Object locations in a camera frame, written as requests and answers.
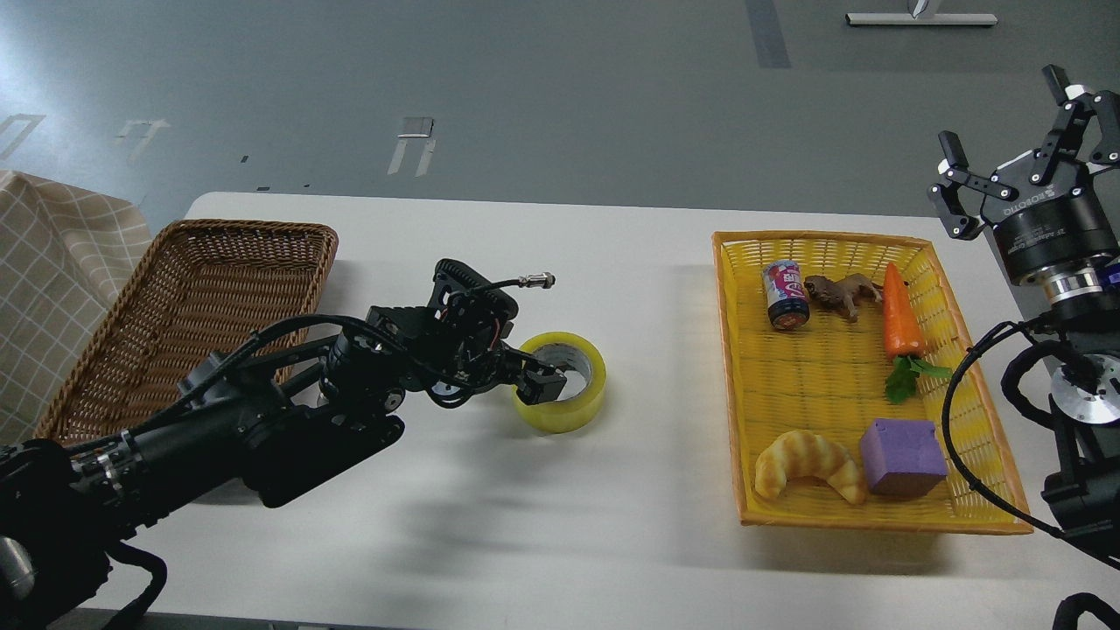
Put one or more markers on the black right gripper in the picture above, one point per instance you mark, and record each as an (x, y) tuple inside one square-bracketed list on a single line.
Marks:
[(1043, 208)]

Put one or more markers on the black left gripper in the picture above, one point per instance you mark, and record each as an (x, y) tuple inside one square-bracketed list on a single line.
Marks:
[(459, 361)]

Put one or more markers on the yellow tape roll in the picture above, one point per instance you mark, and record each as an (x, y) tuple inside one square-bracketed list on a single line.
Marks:
[(584, 391)]

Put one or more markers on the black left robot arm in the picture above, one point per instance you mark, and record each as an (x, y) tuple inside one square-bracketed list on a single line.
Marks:
[(296, 404)]

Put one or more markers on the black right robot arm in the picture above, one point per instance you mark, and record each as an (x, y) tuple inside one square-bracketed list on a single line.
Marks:
[(1066, 382)]

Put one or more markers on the white stand base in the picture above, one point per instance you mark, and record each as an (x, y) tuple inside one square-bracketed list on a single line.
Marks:
[(921, 14)]

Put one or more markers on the brown toy frog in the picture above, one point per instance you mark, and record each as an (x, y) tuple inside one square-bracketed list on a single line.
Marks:
[(844, 295)]

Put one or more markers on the orange toy carrot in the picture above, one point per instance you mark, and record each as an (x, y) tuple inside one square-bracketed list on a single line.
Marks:
[(904, 342)]

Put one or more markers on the small drink can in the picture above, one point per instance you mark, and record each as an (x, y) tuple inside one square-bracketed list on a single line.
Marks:
[(787, 302)]

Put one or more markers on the toy croissant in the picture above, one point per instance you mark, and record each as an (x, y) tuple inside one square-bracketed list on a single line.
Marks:
[(801, 454)]

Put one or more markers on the yellow plastic basket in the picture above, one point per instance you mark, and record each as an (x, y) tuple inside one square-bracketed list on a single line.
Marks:
[(829, 377)]

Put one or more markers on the brown wicker basket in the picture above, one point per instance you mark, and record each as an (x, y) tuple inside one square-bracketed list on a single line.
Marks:
[(202, 286)]

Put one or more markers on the purple cube block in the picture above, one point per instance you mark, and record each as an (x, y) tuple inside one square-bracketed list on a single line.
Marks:
[(902, 457)]

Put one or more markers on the beige checkered cloth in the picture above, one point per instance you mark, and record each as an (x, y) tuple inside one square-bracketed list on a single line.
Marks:
[(66, 253)]

